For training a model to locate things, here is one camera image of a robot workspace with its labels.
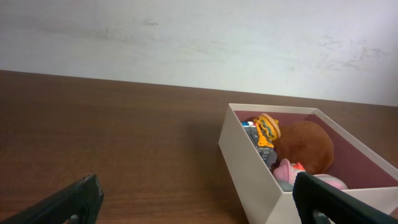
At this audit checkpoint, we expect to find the brown plush bear toy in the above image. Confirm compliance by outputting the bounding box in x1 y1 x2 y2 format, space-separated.
274 121 335 174

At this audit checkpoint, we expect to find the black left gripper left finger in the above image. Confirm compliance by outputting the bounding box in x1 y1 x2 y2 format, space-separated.
1 174 104 224

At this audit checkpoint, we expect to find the blue ball toy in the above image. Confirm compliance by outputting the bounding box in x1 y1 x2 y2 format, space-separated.
276 179 294 192

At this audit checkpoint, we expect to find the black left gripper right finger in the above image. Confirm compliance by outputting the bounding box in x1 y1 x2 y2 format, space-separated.
292 172 397 224

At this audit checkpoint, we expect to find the white cardboard box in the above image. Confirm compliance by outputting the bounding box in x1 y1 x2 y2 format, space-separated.
219 103 397 224

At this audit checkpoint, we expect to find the white pink duck toy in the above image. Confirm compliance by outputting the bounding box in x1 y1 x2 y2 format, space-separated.
272 159 348 190

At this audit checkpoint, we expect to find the grey orange toy car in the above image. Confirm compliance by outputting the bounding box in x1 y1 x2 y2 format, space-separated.
242 121 277 169

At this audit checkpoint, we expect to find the yellow round fan toy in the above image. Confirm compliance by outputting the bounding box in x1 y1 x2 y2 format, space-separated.
253 113 281 141

